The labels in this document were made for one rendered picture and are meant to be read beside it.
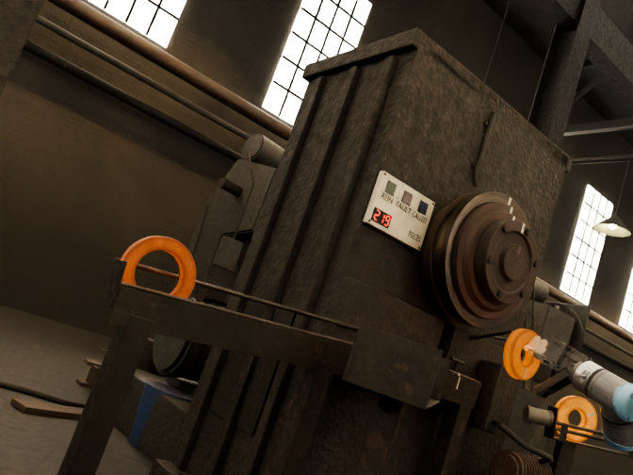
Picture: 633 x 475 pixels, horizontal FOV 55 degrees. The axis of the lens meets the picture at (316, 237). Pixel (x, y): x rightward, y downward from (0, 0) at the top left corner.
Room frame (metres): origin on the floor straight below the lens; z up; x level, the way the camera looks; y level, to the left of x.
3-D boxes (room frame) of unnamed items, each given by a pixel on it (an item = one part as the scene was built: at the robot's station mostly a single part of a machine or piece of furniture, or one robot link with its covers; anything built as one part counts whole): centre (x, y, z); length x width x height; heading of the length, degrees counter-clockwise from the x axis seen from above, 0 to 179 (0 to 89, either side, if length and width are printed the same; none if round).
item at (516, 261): (1.97, -0.63, 1.11); 0.28 x 0.06 x 0.28; 124
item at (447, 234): (2.05, -0.58, 1.11); 0.47 x 0.06 x 0.47; 124
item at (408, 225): (1.95, -0.24, 1.15); 0.26 x 0.02 x 0.18; 124
